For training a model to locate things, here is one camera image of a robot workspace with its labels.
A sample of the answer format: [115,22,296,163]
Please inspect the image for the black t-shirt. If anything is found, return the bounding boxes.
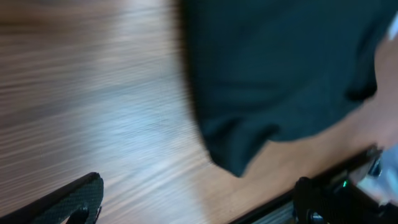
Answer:
[180,0,397,177]

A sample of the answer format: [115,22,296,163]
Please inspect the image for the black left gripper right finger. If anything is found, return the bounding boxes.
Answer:
[293,177,394,224]

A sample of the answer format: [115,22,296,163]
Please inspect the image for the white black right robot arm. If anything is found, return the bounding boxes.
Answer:
[330,144,397,218]

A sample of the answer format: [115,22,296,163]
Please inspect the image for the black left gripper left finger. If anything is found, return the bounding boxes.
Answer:
[1,172,104,224]

